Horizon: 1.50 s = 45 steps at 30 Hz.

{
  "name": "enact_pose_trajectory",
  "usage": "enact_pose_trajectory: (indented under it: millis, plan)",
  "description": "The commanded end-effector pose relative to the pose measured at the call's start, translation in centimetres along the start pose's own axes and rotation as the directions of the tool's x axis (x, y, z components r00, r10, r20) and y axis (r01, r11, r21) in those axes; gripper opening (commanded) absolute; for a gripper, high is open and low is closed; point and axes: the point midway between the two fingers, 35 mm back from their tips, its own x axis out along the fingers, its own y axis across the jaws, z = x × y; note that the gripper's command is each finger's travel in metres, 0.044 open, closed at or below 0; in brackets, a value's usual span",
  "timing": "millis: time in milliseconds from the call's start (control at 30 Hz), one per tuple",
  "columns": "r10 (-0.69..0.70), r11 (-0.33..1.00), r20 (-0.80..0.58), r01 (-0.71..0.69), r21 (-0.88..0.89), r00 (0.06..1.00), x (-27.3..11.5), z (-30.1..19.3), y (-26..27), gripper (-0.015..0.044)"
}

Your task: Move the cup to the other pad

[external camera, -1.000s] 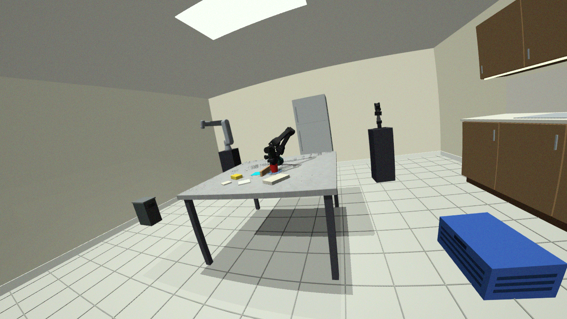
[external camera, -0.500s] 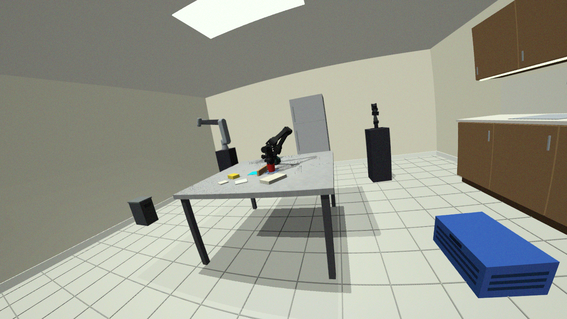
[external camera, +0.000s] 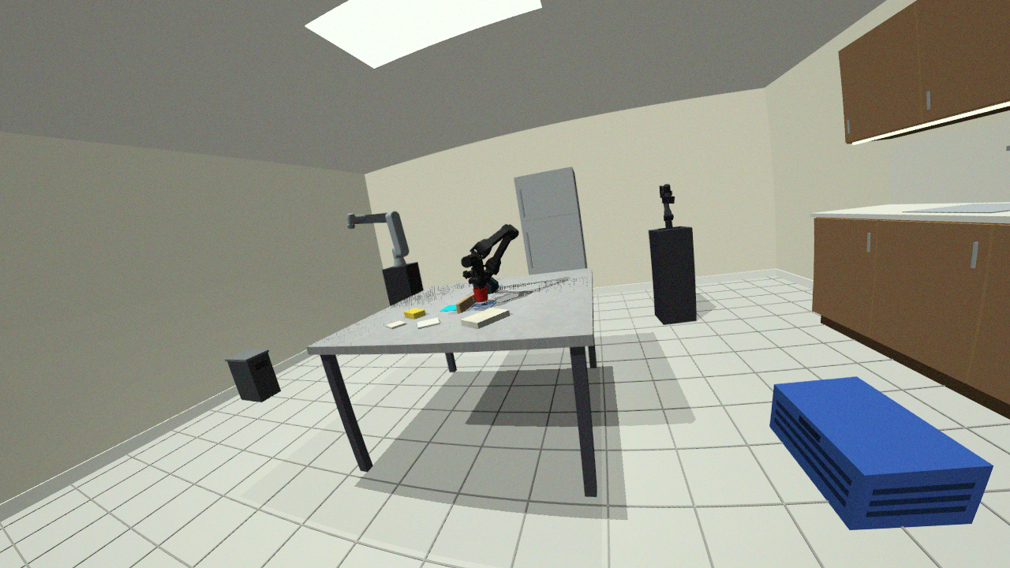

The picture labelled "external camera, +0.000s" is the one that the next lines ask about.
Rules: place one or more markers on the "wooden flat bar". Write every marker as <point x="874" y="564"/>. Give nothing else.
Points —
<point x="465" y="303"/>

